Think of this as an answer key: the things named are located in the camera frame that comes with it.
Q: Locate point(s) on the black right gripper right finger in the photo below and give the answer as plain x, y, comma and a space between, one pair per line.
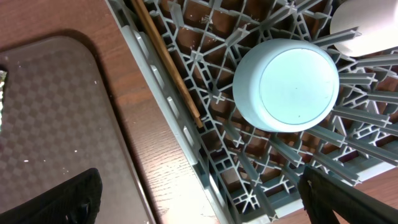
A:
324, 197

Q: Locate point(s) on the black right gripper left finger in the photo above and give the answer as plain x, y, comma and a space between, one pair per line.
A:
77, 200

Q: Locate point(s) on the light blue small bowl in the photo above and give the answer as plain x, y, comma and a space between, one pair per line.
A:
285, 86

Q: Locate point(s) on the white paper cup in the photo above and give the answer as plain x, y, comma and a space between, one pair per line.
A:
375, 20

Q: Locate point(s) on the wooden chopstick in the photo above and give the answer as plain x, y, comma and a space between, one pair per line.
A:
161, 49

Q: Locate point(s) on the green yellow snack wrapper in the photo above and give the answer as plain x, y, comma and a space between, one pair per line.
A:
3, 75

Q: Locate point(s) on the grey dishwasher rack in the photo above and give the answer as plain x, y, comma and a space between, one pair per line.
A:
250, 175

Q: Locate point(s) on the dark brown serving tray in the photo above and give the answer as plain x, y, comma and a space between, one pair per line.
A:
57, 122

